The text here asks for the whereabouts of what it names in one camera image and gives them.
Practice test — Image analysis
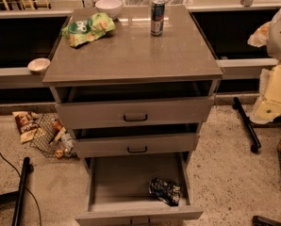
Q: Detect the black stand leg left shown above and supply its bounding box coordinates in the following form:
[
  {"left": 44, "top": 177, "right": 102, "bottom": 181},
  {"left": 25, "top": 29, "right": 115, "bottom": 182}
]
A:
[{"left": 0, "top": 157, "right": 32, "bottom": 226}]

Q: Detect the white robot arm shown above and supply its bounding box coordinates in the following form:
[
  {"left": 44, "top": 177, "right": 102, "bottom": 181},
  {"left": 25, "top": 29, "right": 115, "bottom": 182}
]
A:
[{"left": 247, "top": 9, "right": 281, "bottom": 124}]

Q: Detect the green chip bag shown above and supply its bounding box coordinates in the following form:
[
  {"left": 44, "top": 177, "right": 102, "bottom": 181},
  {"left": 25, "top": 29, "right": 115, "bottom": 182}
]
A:
[{"left": 61, "top": 13, "right": 116, "bottom": 47}]

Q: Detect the black stand leg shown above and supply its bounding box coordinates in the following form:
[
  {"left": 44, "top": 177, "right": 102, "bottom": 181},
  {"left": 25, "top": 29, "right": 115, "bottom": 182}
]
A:
[
  {"left": 232, "top": 97, "right": 261, "bottom": 153},
  {"left": 0, "top": 157, "right": 32, "bottom": 226}
]

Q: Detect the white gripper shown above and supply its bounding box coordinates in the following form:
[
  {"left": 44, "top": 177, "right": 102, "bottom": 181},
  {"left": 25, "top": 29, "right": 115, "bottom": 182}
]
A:
[{"left": 247, "top": 22, "right": 281, "bottom": 124}]

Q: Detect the grey middle drawer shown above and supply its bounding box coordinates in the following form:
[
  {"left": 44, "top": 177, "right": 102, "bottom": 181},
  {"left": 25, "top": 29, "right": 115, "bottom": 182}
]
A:
[{"left": 73, "top": 133, "right": 199, "bottom": 158}]

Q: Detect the grey open bottom drawer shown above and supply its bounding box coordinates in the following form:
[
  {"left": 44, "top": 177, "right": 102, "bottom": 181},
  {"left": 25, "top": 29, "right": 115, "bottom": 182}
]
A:
[{"left": 76, "top": 153, "right": 203, "bottom": 226}]

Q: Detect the grey top drawer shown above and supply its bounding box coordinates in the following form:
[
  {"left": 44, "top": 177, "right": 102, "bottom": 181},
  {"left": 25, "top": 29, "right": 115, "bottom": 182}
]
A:
[{"left": 56, "top": 97, "right": 214, "bottom": 129}]

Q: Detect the black cable on floor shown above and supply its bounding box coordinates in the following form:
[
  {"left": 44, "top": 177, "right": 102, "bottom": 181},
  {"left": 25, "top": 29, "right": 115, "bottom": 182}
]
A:
[{"left": 0, "top": 132, "right": 42, "bottom": 226}]

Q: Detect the blue chip bag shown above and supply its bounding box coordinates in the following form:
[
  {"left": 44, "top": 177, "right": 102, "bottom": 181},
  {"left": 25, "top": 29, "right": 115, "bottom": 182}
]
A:
[{"left": 149, "top": 178, "right": 181, "bottom": 206}]

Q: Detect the dark drink can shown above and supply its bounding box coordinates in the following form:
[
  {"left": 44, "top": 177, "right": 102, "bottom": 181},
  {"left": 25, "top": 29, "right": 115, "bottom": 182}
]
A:
[{"left": 151, "top": 0, "right": 165, "bottom": 36}]

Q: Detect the white bowl on counter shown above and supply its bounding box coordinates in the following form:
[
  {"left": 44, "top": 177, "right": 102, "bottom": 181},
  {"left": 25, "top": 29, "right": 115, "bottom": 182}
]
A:
[{"left": 95, "top": 0, "right": 123, "bottom": 19}]

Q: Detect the black stand leg right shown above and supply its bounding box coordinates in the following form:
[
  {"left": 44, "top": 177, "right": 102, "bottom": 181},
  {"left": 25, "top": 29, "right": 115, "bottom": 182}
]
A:
[{"left": 232, "top": 97, "right": 261, "bottom": 153}]

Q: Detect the brown snack bag on floor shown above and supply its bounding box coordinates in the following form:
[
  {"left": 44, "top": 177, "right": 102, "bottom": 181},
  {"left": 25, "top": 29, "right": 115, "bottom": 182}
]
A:
[{"left": 12, "top": 111, "right": 45, "bottom": 143}]

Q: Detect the small white bowl on ledge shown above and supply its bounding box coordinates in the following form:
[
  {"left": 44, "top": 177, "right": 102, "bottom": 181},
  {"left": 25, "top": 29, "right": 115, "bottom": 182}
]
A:
[{"left": 27, "top": 57, "right": 50, "bottom": 73}]

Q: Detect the wire basket on floor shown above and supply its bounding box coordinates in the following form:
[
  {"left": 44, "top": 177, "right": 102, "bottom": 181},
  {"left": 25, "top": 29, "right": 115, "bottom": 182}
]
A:
[{"left": 30, "top": 113, "right": 76, "bottom": 159}]

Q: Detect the grey drawer cabinet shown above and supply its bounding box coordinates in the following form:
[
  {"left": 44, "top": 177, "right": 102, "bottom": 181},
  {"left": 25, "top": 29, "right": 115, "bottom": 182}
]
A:
[{"left": 41, "top": 5, "right": 224, "bottom": 162}]

